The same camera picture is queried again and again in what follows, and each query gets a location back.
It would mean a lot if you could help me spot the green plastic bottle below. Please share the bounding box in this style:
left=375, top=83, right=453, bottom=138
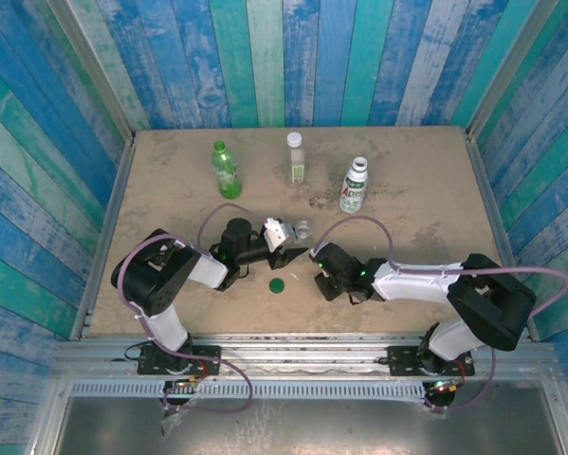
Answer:
left=211, top=139, right=244, bottom=200

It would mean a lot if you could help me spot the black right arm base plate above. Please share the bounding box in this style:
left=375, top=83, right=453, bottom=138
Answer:
left=387, top=345, right=475, bottom=378

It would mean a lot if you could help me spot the grey slotted cable duct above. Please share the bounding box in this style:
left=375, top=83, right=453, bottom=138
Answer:
left=68, top=380, right=428, bottom=400

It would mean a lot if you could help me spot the aluminium front rail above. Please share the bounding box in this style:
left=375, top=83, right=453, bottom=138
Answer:
left=53, top=333, right=558, bottom=380

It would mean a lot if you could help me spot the aluminium table side rail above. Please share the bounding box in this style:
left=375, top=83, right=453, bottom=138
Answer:
left=69, top=135, right=137, bottom=341
left=464, top=127, right=541, bottom=341

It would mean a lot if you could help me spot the white AD milk bottle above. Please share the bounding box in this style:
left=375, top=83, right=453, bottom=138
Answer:
left=339, top=156, right=370, bottom=214

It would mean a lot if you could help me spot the aluminium corner post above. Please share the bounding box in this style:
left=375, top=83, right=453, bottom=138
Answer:
left=466, top=0, right=562, bottom=138
left=46, top=0, right=137, bottom=143

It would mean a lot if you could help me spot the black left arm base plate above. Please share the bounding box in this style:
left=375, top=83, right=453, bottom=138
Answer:
left=137, top=344, right=222, bottom=376

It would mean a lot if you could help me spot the steel sheet panel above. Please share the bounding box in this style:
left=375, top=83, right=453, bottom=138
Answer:
left=50, top=395, right=564, bottom=455

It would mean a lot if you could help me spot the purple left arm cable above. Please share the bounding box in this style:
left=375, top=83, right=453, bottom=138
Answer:
left=119, top=203, right=268, bottom=416

